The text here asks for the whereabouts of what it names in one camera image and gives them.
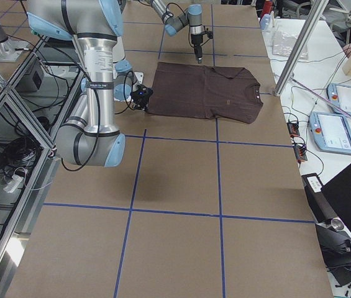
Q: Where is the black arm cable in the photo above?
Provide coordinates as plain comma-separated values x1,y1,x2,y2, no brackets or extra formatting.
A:
162,2,215,41
29,30,142,171

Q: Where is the teach pendant far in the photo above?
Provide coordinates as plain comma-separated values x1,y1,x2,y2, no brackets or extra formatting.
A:
327,83,351,115

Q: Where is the white mounting plate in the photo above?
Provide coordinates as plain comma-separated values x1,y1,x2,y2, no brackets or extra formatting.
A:
132,71,144,91

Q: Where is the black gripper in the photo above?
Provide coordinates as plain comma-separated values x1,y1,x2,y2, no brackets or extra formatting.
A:
190,30,206,64
130,86,153,111

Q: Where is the teach pendant near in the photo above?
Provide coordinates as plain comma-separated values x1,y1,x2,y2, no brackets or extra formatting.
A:
309,112,351,155

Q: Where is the teach pendant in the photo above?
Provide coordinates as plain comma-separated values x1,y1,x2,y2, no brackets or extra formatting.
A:
327,83,351,115
309,112,351,155

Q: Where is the dark brown t-shirt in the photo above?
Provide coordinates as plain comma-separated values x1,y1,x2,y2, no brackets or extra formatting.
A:
147,62,263,124

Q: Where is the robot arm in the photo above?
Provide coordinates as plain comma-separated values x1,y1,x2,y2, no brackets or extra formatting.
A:
27,1,134,167
139,1,213,64

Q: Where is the aluminium frame post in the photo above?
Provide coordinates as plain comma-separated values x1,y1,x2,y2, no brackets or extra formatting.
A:
274,0,329,96

